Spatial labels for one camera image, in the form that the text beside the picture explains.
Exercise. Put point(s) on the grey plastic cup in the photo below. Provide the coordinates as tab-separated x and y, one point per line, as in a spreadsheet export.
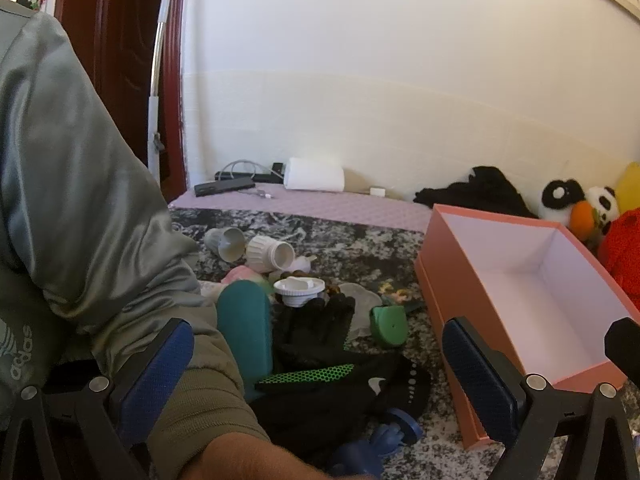
227	244

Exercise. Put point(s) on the salmon pink cardboard box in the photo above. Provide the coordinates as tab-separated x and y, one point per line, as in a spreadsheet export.
525	300

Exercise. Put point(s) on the red fluffy cloth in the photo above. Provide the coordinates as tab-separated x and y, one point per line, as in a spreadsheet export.
625	255

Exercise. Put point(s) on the clear plastic wrapper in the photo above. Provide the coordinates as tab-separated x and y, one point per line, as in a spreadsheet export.
364	300

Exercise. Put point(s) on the yellow plush toy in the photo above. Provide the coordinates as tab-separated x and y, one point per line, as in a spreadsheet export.
630	185

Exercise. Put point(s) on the silver metal pole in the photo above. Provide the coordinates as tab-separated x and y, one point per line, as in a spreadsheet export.
156	85

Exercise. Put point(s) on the small white squeeze bottle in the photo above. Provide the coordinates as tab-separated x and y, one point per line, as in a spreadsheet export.
304	263

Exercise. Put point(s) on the white round plastic lid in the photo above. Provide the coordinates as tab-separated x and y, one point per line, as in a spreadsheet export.
299	290

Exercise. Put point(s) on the colourful small toy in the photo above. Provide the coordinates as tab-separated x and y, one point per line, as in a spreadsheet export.
397	295

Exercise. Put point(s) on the white charger plug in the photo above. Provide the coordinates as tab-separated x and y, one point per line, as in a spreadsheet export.
378	192

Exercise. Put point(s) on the white paper roll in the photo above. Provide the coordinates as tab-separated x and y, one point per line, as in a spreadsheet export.
314	174

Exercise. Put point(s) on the dark wooden door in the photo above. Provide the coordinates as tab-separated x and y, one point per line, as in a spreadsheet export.
110	50

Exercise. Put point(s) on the black glove with green mesh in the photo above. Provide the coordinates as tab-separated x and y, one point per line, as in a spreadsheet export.
325	400

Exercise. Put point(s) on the black cloth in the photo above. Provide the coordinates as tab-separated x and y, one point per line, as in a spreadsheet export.
480	192

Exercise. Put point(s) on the green round container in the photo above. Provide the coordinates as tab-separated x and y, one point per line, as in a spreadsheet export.
389	325

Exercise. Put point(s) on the teal glasses case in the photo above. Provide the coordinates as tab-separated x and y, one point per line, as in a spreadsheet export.
245	330

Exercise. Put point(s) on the white ribbed jar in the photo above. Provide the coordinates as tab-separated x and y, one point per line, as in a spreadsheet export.
267	254

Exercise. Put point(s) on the panda plush with orange beak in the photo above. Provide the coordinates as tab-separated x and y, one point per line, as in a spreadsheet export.
562	200

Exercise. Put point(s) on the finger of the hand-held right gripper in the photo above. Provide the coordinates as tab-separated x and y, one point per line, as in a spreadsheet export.
625	345

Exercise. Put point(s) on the black knit glove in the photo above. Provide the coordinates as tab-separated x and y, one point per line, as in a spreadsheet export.
310	330

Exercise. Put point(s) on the pink and green soap bar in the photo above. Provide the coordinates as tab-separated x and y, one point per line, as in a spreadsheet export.
240	275

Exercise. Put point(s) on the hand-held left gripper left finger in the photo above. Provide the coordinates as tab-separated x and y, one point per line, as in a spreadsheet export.
155	380

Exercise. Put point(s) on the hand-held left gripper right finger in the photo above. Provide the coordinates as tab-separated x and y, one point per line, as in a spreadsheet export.
480	380

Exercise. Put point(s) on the pink quilted mat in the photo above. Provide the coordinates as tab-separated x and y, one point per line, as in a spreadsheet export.
320	207

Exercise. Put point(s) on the blue plastic toy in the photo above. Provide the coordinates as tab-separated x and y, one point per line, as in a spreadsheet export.
385	445

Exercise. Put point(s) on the small panda plush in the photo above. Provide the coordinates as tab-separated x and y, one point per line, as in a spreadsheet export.
604	205

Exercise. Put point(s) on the grey speckled fluffy blanket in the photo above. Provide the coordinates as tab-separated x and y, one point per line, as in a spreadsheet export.
350	255

